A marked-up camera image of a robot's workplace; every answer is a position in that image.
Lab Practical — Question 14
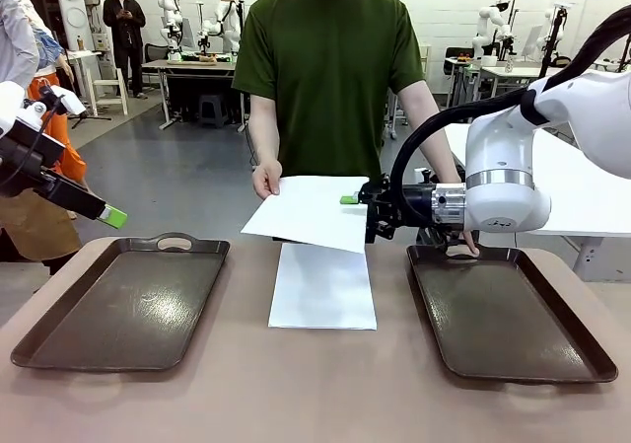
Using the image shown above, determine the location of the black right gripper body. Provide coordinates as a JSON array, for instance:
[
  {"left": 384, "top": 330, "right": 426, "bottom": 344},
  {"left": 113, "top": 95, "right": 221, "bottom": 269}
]
[{"left": 391, "top": 185, "right": 436, "bottom": 230}]

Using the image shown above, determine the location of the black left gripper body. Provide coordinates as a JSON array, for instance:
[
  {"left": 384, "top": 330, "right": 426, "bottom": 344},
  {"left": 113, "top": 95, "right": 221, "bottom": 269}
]
[{"left": 0, "top": 116, "right": 68, "bottom": 198}]

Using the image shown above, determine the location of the white A4 paper sheet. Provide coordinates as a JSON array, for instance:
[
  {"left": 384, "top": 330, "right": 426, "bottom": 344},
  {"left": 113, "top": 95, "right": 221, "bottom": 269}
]
[{"left": 240, "top": 175, "right": 372, "bottom": 256}]

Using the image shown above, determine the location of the person's left forearm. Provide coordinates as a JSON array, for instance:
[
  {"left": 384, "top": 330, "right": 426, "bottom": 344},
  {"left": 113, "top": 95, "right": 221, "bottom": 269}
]
[{"left": 397, "top": 80, "right": 464, "bottom": 186}]

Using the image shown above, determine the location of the person's right forearm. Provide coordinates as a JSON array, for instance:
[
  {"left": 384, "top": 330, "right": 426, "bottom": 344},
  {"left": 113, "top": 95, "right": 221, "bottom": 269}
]
[{"left": 247, "top": 92, "right": 283, "bottom": 168}]

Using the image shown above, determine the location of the person's left hand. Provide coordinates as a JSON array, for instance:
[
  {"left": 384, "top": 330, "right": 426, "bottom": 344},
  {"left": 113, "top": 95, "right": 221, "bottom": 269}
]
[{"left": 460, "top": 229, "right": 482, "bottom": 258}]

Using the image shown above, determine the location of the person's right hand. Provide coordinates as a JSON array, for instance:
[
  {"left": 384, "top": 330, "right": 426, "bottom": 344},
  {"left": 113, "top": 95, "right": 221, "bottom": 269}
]
[{"left": 250, "top": 160, "right": 284, "bottom": 200}]

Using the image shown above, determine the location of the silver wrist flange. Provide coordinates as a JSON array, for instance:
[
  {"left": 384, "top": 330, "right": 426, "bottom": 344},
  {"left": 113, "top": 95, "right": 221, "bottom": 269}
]
[{"left": 431, "top": 183, "right": 468, "bottom": 231}]

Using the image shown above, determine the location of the person in orange apron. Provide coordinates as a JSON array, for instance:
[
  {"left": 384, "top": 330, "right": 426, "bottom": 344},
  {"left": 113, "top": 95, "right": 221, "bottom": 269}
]
[{"left": 27, "top": 16, "right": 89, "bottom": 183}]

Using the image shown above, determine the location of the white A4 paper stack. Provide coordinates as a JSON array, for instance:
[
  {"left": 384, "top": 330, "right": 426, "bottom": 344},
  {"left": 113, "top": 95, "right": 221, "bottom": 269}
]
[{"left": 268, "top": 243, "right": 379, "bottom": 331}]

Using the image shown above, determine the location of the dark brown plastic tray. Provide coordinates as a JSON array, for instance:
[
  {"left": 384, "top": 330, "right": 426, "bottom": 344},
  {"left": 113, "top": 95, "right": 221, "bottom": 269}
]
[
  {"left": 406, "top": 244, "right": 619, "bottom": 384},
  {"left": 10, "top": 232, "right": 232, "bottom": 373}
]

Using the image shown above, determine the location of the person in green shirt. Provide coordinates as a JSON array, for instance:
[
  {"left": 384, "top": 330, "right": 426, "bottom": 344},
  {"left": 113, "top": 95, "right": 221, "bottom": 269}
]
[{"left": 231, "top": 0, "right": 426, "bottom": 183}]

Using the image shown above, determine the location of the grey plastic stool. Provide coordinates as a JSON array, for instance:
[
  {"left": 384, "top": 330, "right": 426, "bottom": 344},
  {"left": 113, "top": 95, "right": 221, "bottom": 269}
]
[{"left": 196, "top": 93, "right": 230, "bottom": 128}]

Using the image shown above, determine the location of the large white table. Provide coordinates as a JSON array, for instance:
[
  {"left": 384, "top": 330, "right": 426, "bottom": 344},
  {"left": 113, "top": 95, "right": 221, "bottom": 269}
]
[{"left": 441, "top": 121, "right": 631, "bottom": 282}]

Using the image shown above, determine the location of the white standing air conditioner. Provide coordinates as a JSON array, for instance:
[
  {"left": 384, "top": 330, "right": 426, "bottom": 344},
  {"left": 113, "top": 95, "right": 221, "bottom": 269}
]
[{"left": 52, "top": 0, "right": 96, "bottom": 52}]

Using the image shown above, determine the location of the white background desk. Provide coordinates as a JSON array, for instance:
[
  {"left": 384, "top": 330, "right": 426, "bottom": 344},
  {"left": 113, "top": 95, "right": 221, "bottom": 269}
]
[{"left": 443, "top": 56, "right": 623, "bottom": 121}]

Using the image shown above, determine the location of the person in black clothes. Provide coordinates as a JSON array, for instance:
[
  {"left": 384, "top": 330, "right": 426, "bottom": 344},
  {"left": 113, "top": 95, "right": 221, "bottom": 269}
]
[{"left": 102, "top": 0, "right": 148, "bottom": 100}]

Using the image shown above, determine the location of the wooden top background table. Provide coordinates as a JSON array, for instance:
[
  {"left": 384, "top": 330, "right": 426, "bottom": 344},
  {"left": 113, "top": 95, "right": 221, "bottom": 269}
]
[{"left": 141, "top": 56, "right": 247, "bottom": 132}]

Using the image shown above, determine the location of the black stand pole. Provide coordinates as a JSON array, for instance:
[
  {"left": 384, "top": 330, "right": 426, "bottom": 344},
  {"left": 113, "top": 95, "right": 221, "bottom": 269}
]
[{"left": 538, "top": 6, "right": 569, "bottom": 80}]

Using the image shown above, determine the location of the person in white shirt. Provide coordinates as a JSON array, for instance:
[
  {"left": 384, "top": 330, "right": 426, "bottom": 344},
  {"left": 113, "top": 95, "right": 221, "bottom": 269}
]
[{"left": 215, "top": 0, "right": 245, "bottom": 55}]

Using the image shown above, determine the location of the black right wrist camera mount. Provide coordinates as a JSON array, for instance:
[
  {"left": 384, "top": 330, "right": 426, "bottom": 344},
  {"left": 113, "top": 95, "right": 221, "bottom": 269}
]
[{"left": 416, "top": 225, "right": 467, "bottom": 256}]

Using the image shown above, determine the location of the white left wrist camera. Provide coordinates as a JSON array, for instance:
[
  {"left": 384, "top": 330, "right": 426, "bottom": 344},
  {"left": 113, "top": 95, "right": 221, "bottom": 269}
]
[{"left": 22, "top": 85, "right": 89, "bottom": 118}]

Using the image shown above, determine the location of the black corrugated cable conduit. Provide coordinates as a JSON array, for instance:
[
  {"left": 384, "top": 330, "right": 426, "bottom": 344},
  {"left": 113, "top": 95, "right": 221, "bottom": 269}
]
[{"left": 391, "top": 4, "right": 631, "bottom": 227}]

